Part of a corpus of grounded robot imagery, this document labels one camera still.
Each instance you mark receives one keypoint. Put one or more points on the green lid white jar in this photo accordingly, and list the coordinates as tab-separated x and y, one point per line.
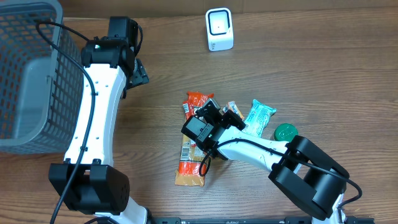
285	132

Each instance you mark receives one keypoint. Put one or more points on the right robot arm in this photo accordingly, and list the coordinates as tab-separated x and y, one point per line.
309	177

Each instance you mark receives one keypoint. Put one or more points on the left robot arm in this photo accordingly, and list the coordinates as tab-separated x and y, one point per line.
86	180

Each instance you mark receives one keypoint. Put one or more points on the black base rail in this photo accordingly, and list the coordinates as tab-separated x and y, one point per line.
286	220

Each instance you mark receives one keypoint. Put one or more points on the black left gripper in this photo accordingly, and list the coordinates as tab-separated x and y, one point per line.
140	75

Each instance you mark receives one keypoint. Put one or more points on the long orange noodle package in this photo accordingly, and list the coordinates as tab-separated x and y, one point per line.
191	156

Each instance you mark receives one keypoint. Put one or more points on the teal snack packet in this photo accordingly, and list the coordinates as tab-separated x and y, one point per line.
258	118

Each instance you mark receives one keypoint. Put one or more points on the small orange box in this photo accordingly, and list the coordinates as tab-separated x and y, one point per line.
231	105

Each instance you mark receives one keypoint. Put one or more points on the grey plastic mesh basket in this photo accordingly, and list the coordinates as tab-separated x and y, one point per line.
41	90

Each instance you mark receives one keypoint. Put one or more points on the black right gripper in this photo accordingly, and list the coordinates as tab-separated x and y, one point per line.
222	112

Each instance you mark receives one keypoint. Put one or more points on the white barcode scanner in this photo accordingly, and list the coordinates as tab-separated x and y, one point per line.
219	29

